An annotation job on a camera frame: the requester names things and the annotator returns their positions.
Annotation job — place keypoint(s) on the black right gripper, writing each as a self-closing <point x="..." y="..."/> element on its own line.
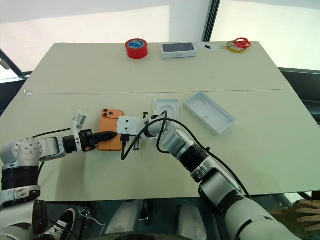
<point x="137" y="145"/>

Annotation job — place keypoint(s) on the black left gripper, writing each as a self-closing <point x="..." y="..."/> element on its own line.
<point x="88" y="140"/>

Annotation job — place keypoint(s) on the orange smartphone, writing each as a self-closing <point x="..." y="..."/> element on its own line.
<point x="107" y="125"/>

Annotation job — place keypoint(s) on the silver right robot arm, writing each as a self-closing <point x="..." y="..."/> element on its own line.
<point x="220" y="185"/>

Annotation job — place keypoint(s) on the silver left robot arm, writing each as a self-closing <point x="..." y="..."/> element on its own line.
<point x="28" y="150"/>

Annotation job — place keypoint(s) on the white phone box base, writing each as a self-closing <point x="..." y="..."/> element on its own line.
<point x="167" y="110"/>

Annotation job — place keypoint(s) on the white phone box lid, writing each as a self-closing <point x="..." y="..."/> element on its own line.
<point x="210" y="113"/>

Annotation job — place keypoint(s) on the closed printed phone box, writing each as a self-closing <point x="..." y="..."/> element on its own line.
<point x="178" y="50"/>

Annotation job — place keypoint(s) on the bystander bare hand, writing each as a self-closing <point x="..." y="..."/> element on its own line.
<point x="308" y="210"/>

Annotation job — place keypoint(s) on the white robot leg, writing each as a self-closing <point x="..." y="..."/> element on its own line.
<point x="191" y="217"/>
<point x="125" y="216"/>

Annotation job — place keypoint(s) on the red tape roll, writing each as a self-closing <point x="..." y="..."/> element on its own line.
<point x="136" y="48"/>

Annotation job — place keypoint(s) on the black and white sneaker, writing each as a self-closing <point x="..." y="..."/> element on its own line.
<point x="61" y="225"/>

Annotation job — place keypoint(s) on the black rounded robot pad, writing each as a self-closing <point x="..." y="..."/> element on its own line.
<point x="40" y="216"/>

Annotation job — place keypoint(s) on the dark metal stand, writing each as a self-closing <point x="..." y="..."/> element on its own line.
<point x="10" y="67"/>

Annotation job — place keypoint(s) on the yellow tape roll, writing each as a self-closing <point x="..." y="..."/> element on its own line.
<point x="236" y="49"/>

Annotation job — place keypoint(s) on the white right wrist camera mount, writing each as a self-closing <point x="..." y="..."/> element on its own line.
<point x="127" y="126"/>

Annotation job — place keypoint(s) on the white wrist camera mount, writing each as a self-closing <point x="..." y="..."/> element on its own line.
<point x="127" y="126"/>
<point x="80" y="120"/>

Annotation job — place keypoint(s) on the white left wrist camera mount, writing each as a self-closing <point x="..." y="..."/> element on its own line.
<point x="80" y="120"/>

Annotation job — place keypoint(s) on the dark window frame post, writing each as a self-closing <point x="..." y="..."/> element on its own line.
<point x="212" y="20"/>

